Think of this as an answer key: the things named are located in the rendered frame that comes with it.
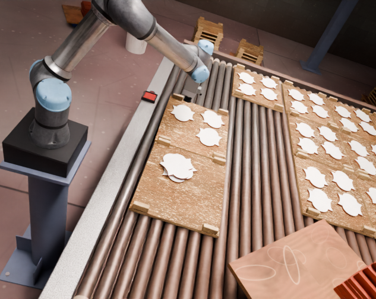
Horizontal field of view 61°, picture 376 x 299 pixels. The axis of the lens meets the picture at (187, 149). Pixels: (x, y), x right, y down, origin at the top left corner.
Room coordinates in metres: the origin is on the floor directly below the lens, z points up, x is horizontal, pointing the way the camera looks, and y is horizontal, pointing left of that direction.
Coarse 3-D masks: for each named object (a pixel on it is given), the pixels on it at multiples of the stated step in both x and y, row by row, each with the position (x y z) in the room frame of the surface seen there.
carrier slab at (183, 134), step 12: (168, 108) 1.42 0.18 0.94; (192, 108) 1.51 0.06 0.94; (204, 108) 1.55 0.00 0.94; (168, 120) 1.31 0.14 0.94; (228, 120) 1.52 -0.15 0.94; (168, 132) 1.22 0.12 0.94; (180, 132) 1.26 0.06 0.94; (192, 132) 1.30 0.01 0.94; (180, 144) 1.17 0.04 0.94; (192, 144) 1.21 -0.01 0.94; (204, 156) 1.16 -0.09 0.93
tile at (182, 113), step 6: (174, 108) 1.43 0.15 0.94; (180, 108) 1.45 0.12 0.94; (186, 108) 1.47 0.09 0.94; (174, 114) 1.38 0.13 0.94; (180, 114) 1.39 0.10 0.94; (186, 114) 1.41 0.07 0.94; (192, 114) 1.43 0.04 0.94; (180, 120) 1.34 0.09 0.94; (186, 120) 1.36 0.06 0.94; (192, 120) 1.39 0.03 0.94
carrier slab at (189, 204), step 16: (160, 144) 1.12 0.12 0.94; (160, 160) 1.02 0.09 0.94; (192, 160) 1.10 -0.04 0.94; (208, 160) 1.14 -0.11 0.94; (144, 176) 0.90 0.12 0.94; (160, 176) 0.93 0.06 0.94; (192, 176) 1.00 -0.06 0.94; (208, 176) 1.04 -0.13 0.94; (224, 176) 1.07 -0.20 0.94; (144, 192) 0.82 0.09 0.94; (160, 192) 0.85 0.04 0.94; (176, 192) 0.88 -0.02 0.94; (192, 192) 0.91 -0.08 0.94; (208, 192) 0.94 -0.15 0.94; (128, 208) 0.73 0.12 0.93; (160, 208) 0.77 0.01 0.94; (176, 208) 0.80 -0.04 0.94; (192, 208) 0.83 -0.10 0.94; (208, 208) 0.86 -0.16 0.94; (176, 224) 0.74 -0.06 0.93; (192, 224) 0.76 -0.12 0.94
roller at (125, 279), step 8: (184, 96) 1.62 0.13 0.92; (144, 216) 0.73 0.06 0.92; (144, 224) 0.69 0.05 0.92; (136, 232) 0.65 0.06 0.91; (144, 232) 0.67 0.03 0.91; (136, 240) 0.62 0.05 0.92; (136, 248) 0.59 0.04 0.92; (128, 256) 0.56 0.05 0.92; (136, 256) 0.57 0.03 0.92; (128, 264) 0.53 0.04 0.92; (136, 264) 0.55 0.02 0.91; (128, 272) 0.50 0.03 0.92; (120, 280) 0.47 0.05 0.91; (128, 280) 0.48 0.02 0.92; (120, 288) 0.45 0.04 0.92; (128, 288) 0.46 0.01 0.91; (112, 296) 0.43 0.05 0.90; (120, 296) 0.43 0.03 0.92
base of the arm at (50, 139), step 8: (32, 128) 0.85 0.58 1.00; (40, 128) 0.83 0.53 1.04; (48, 128) 0.84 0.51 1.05; (56, 128) 0.85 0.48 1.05; (64, 128) 0.89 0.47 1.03; (32, 136) 0.82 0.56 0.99; (40, 136) 0.82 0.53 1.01; (48, 136) 0.83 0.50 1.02; (56, 136) 0.85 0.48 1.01; (64, 136) 0.88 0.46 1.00; (40, 144) 0.81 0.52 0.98; (48, 144) 0.82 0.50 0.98; (56, 144) 0.84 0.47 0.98; (64, 144) 0.87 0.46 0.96
